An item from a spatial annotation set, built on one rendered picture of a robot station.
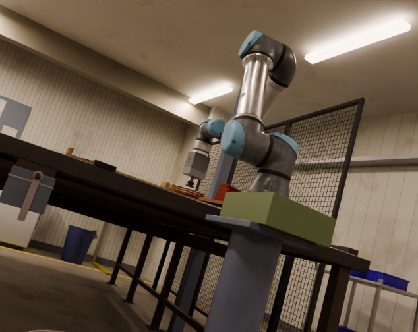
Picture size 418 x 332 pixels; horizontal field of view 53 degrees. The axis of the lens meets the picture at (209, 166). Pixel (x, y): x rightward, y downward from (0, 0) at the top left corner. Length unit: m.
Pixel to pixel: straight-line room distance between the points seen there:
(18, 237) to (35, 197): 5.09
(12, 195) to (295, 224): 0.86
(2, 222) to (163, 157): 2.99
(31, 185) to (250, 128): 0.71
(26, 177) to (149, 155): 6.39
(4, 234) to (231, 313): 5.38
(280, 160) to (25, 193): 0.82
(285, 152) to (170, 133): 6.60
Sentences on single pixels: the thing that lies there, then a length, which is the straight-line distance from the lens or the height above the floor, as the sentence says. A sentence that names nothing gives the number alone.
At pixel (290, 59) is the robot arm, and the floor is 1.52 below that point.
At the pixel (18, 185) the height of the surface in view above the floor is 0.78.
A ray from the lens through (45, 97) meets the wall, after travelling 7.42.
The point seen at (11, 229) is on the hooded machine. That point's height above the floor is 0.25.
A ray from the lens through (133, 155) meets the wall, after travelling 7.66.
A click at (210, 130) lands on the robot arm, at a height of 1.23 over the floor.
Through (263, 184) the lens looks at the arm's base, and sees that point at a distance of 1.38.
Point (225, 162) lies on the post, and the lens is 3.78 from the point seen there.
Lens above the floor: 0.75
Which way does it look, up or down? 11 degrees up
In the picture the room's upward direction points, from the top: 17 degrees clockwise
